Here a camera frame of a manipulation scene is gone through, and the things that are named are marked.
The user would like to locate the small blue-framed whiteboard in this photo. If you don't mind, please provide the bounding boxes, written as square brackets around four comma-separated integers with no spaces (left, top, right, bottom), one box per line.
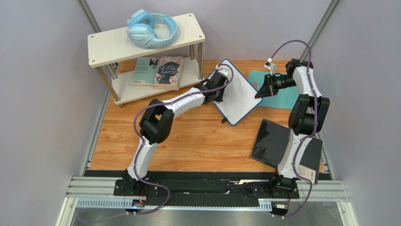
[214,59,262,125]

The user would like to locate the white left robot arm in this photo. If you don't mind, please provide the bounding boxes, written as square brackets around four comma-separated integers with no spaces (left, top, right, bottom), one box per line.
[113,69,233,196]

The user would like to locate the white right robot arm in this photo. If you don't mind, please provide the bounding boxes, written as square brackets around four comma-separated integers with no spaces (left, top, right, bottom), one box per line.
[255,58,330,197]

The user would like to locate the teal cutting board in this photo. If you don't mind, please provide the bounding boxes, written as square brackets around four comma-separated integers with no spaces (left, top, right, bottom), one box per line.
[248,71,299,110]

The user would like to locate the black slate board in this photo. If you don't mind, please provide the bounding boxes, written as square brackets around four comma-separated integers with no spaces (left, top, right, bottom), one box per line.
[250,119,323,185]

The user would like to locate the Little Women book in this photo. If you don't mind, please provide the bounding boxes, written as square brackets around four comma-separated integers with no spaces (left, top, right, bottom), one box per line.
[153,56,184,90]

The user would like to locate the teal paperback book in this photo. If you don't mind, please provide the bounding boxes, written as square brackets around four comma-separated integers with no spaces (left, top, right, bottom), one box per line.
[131,57,160,87]

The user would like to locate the white two-tier shelf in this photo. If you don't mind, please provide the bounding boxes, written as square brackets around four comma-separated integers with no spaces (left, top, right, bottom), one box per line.
[87,13,205,108]

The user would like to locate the light blue headphones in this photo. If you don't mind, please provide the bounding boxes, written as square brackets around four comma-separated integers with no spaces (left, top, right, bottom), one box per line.
[127,9,179,48]

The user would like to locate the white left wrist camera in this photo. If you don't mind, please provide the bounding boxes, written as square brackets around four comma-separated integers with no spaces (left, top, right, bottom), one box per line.
[215,65,230,78]

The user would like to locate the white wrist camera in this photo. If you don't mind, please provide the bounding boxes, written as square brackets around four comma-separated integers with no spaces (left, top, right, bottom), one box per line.
[215,65,230,78]
[264,58,276,75]

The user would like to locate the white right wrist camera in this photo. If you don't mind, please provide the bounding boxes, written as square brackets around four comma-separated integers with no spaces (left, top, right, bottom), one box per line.
[264,58,276,75]

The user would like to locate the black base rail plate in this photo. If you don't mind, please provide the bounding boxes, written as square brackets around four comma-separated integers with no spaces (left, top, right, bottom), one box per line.
[113,171,300,208]

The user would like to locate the aluminium frame rail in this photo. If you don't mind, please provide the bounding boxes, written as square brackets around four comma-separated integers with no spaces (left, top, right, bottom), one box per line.
[65,177,358,226]

